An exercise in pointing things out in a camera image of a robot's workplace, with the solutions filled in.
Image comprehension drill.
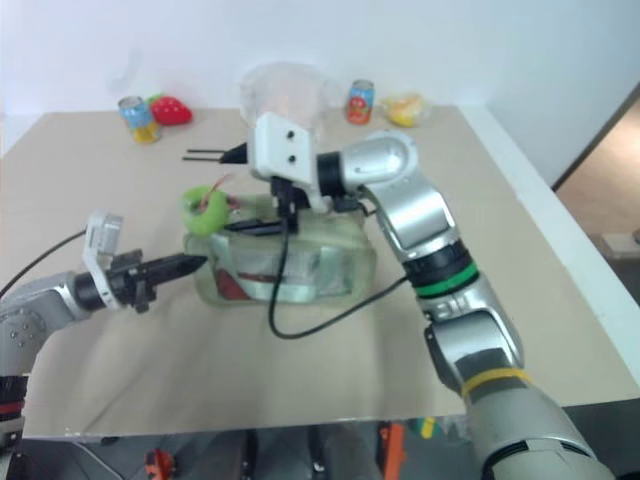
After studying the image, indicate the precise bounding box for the yellow fruit in clear bag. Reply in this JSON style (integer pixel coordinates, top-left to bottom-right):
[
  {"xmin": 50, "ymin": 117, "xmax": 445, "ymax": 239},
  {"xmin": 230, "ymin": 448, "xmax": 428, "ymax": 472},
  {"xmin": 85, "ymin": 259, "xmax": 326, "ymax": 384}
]
[{"xmin": 378, "ymin": 90, "xmax": 434, "ymax": 128}]

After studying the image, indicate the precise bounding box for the green and yellow object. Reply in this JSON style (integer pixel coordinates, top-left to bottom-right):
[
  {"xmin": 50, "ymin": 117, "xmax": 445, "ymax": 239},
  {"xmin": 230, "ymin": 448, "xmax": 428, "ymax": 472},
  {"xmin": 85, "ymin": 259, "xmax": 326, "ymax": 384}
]
[{"xmin": 408, "ymin": 415, "xmax": 441, "ymax": 442}]

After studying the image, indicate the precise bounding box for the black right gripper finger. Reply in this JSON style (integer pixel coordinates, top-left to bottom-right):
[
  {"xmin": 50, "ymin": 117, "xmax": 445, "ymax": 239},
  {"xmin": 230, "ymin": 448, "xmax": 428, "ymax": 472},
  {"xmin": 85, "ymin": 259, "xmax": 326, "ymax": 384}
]
[
  {"xmin": 226, "ymin": 217, "xmax": 286, "ymax": 238},
  {"xmin": 181, "ymin": 141, "xmax": 252, "ymax": 167}
]

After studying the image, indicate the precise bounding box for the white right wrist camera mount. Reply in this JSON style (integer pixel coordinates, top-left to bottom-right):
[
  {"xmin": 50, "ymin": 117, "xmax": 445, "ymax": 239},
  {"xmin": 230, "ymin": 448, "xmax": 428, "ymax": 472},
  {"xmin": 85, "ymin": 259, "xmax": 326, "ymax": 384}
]
[{"xmin": 249, "ymin": 112, "xmax": 332, "ymax": 210}]

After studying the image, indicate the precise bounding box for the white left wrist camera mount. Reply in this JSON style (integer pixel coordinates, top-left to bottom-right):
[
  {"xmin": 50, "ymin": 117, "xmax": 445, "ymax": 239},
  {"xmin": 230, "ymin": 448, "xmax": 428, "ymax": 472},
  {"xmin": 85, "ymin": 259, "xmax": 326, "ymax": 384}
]
[{"xmin": 81, "ymin": 209, "xmax": 125, "ymax": 310}]

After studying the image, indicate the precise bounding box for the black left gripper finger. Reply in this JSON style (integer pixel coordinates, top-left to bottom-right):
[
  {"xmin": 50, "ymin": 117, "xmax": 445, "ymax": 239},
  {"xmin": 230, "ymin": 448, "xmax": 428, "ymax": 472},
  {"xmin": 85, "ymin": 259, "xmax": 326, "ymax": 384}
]
[
  {"xmin": 142, "ymin": 253, "xmax": 208, "ymax": 271},
  {"xmin": 144, "ymin": 265, "xmax": 205, "ymax": 284}
]

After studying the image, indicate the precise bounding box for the green translucent zip pouch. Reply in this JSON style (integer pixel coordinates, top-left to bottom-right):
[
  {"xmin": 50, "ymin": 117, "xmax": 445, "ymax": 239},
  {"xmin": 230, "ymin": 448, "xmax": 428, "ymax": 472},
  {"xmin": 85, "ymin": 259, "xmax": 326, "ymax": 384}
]
[{"xmin": 181, "ymin": 193, "xmax": 379, "ymax": 306}]

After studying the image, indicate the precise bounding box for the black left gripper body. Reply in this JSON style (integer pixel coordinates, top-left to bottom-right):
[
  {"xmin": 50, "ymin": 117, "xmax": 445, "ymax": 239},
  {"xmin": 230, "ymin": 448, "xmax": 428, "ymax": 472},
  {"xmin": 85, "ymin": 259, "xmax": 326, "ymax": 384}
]
[{"xmin": 106, "ymin": 248, "xmax": 158, "ymax": 314}]

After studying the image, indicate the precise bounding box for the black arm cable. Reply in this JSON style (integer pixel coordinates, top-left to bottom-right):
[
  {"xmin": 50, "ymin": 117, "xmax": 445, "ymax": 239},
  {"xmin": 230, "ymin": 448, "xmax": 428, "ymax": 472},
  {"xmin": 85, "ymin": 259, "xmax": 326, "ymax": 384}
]
[
  {"xmin": 0, "ymin": 228, "xmax": 88, "ymax": 297},
  {"xmin": 267, "ymin": 195, "xmax": 417, "ymax": 340}
]

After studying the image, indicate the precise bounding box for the blue and yellow can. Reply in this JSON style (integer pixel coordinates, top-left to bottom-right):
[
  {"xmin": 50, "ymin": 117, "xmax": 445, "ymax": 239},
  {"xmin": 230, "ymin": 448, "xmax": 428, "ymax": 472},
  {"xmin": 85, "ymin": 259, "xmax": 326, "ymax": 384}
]
[{"xmin": 117, "ymin": 95, "xmax": 162, "ymax": 146}]

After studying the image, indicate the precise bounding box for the beige table cloth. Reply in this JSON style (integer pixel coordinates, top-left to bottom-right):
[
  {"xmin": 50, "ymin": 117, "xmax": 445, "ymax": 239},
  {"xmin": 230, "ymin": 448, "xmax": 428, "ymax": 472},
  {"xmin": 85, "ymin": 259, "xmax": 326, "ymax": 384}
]
[{"xmin": 0, "ymin": 105, "xmax": 629, "ymax": 438}]

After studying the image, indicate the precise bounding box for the orange strap under table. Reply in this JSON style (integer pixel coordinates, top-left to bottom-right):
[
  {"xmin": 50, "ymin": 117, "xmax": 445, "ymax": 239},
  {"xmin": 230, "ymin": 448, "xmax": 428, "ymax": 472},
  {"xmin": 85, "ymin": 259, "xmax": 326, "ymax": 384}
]
[{"xmin": 375, "ymin": 420, "xmax": 407, "ymax": 477}]

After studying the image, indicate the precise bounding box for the orange and black tool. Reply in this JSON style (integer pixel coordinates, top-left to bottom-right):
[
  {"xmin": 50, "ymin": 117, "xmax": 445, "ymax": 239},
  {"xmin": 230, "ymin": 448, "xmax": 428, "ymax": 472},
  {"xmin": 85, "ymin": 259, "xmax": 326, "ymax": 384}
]
[{"xmin": 142, "ymin": 447, "xmax": 179, "ymax": 480}]

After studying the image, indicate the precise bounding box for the orange drink can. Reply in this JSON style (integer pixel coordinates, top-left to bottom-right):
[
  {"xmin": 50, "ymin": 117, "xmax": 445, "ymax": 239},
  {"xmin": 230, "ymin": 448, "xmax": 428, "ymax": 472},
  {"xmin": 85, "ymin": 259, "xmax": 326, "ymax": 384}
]
[{"xmin": 346, "ymin": 79, "xmax": 377, "ymax": 126}]

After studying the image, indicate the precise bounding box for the red plush strawberry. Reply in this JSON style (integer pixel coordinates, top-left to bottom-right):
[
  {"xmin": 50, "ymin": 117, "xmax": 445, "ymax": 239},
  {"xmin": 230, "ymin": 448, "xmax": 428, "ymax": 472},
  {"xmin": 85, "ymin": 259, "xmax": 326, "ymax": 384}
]
[{"xmin": 148, "ymin": 91, "xmax": 194, "ymax": 127}]

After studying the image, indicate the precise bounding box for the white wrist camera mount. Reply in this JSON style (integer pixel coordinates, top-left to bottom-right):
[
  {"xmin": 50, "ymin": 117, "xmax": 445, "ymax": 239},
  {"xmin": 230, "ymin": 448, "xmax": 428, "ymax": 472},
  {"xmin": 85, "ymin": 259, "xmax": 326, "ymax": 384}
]
[
  {"xmin": 249, "ymin": 112, "xmax": 332, "ymax": 210},
  {"xmin": 81, "ymin": 209, "xmax": 125, "ymax": 310}
]

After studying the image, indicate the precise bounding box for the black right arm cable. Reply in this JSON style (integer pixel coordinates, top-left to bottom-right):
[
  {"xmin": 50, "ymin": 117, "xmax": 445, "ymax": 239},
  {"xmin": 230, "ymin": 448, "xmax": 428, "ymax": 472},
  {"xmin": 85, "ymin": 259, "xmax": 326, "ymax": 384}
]
[{"xmin": 267, "ymin": 195, "xmax": 417, "ymax": 340}]

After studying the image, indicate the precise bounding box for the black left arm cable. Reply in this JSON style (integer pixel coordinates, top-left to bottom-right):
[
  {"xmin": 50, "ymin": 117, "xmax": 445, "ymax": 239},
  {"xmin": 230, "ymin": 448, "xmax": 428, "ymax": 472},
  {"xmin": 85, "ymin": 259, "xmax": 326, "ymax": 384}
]
[{"xmin": 0, "ymin": 228, "xmax": 88, "ymax": 297}]

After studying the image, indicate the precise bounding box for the clear plastic jug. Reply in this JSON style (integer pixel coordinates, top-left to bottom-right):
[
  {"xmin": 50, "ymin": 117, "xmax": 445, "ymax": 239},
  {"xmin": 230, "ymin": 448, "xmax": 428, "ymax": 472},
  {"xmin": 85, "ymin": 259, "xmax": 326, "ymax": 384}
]
[{"xmin": 236, "ymin": 61, "xmax": 342, "ymax": 147}]

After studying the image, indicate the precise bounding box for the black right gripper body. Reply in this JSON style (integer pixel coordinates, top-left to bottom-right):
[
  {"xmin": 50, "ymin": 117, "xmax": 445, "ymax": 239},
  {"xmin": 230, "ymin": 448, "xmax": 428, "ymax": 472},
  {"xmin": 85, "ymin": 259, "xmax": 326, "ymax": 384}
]
[{"xmin": 269, "ymin": 174, "xmax": 312, "ymax": 234}]

